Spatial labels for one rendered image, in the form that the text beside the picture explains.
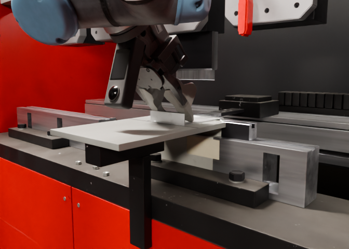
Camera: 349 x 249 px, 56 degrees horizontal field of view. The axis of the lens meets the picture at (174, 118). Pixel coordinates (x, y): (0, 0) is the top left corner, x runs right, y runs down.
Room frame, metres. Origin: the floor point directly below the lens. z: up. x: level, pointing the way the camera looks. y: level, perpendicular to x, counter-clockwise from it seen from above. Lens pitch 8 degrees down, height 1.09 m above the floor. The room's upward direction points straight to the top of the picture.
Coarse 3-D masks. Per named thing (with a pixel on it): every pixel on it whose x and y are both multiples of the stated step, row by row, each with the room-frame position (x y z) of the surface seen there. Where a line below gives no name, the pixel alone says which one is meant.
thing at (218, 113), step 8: (232, 96) 0.85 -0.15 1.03; (240, 96) 0.83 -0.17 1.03; (248, 96) 0.83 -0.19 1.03; (256, 96) 0.83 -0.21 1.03; (264, 96) 0.83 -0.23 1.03; (224, 104) 0.85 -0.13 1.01; (232, 104) 0.84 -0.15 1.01; (240, 104) 0.82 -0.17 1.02; (248, 104) 0.81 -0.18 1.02; (256, 104) 0.79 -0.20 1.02; (264, 104) 0.80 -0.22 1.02; (272, 104) 0.83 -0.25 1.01; (208, 112) 0.75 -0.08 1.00; (216, 112) 0.75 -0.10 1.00; (224, 112) 0.75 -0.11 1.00; (232, 112) 0.77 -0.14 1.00; (240, 112) 0.80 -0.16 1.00; (248, 112) 0.81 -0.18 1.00; (256, 112) 0.79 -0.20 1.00; (264, 112) 0.80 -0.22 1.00; (272, 112) 0.84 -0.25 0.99
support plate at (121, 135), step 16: (64, 128) 0.55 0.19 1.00; (80, 128) 0.55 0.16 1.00; (96, 128) 0.55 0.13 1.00; (112, 128) 0.55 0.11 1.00; (128, 128) 0.55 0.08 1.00; (144, 128) 0.55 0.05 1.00; (160, 128) 0.55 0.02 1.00; (176, 128) 0.55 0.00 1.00; (192, 128) 0.55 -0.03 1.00; (208, 128) 0.58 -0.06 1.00; (96, 144) 0.46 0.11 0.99; (112, 144) 0.43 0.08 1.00; (128, 144) 0.44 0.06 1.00; (144, 144) 0.46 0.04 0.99
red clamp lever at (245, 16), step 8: (240, 0) 0.53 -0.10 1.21; (248, 0) 0.53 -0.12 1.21; (240, 8) 0.53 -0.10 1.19; (248, 8) 0.53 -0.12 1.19; (240, 16) 0.53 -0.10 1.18; (248, 16) 0.53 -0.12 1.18; (240, 24) 0.53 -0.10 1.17; (248, 24) 0.53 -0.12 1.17; (240, 32) 0.53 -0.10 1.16; (248, 32) 0.54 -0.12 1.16
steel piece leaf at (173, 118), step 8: (152, 112) 0.63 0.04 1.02; (160, 112) 0.62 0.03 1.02; (168, 112) 0.60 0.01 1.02; (152, 120) 0.63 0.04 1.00; (160, 120) 0.62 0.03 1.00; (168, 120) 0.60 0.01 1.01; (176, 120) 0.59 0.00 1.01; (184, 120) 0.58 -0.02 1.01; (200, 120) 0.63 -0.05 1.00; (208, 120) 0.63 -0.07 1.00
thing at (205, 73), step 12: (180, 36) 0.71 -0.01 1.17; (192, 36) 0.69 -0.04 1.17; (204, 36) 0.67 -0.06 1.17; (216, 36) 0.67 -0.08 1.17; (180, 48) 0.71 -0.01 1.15; (192, 48) 0.69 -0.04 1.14; (204, 48) 0.67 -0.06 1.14; (216, 48) 0.67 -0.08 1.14; (192, 60) 0.69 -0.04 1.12; (204, 60) 0.67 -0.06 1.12; (216, 60) 0.67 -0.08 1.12; (180, 72) 0.72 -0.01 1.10; (192, 72) 0.70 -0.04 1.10; (204, 72) 0.68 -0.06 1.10
